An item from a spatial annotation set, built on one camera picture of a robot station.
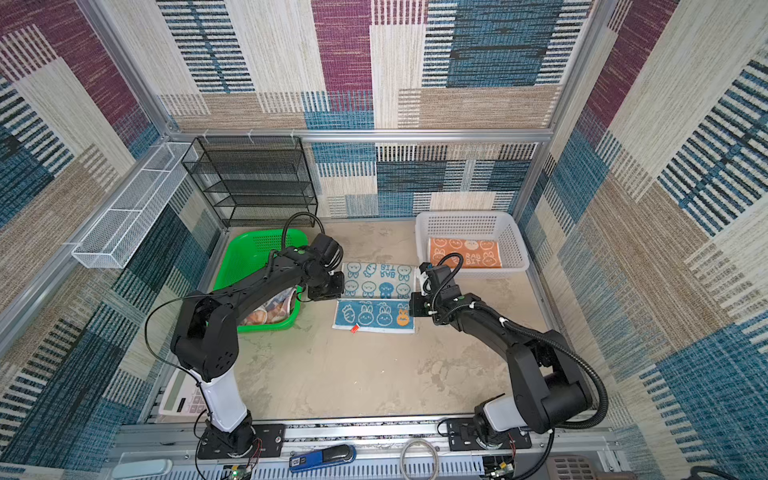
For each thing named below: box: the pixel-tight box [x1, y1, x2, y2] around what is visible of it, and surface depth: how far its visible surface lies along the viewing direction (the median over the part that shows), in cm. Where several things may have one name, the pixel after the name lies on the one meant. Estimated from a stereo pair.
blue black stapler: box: [289, 444, 357, 472], surface depth 70 cm
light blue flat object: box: [112, 459, 173, 479], surface depth 71 cm
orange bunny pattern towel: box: [429, 238, 502, 269], surface depth 110 cm
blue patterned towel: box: [332, 262, 417, 334], surface depth 98 cm
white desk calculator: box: [157, 368, 210, 423], surface depth 78 cm
